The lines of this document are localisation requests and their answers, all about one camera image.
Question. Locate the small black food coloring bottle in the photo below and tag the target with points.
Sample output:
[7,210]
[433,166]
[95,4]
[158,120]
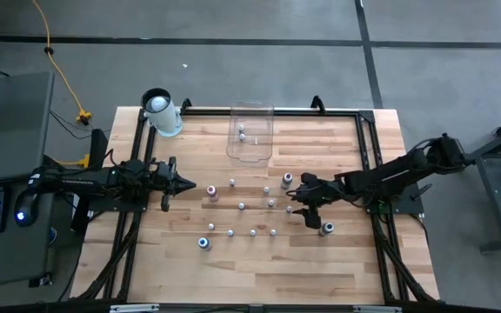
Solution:
[271,202]

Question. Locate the small brown food coloring bottle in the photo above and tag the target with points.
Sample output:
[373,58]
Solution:
[211,226]

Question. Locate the large red food coloring bottle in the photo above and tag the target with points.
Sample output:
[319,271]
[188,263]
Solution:
[211,191]

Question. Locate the clear plastic bin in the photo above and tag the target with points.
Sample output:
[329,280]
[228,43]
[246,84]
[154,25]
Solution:
[250,152]

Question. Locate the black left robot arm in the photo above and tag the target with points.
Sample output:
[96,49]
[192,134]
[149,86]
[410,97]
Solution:
[81,181]

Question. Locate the black power box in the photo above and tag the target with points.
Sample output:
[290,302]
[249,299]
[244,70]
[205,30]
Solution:
[98,148]

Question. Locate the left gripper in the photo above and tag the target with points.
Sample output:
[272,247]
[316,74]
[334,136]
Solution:
[163,178]

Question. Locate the large purple food coloring bottle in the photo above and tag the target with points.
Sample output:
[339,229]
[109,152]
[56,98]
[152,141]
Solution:
[287,178]

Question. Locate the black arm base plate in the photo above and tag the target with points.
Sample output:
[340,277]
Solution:
[102,205]
[407,204]

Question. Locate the black table frame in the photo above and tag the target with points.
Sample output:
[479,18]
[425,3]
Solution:
[298,113]

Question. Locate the silver metal bracket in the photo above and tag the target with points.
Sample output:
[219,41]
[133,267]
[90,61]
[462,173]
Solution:
[376,309]
[133,308]

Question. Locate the white cylindrical cup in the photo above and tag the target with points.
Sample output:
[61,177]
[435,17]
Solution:
[165,119]

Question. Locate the large blue food coloring bottle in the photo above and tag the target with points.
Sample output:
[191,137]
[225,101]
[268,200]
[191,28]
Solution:
[203,242]

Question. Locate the small red food coloring bottle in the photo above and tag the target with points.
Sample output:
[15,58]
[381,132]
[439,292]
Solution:
[231,182]

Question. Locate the grey side desk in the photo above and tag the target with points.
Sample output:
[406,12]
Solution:
[11,121]

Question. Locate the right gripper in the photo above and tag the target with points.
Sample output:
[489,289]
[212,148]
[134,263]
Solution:
[320,193]

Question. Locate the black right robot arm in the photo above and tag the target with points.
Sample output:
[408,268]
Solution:
[385,174]

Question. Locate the black metal stand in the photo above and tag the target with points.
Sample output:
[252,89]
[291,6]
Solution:
[500,244]

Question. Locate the black computer mouse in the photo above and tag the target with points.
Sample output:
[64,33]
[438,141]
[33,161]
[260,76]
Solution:
[26,204]

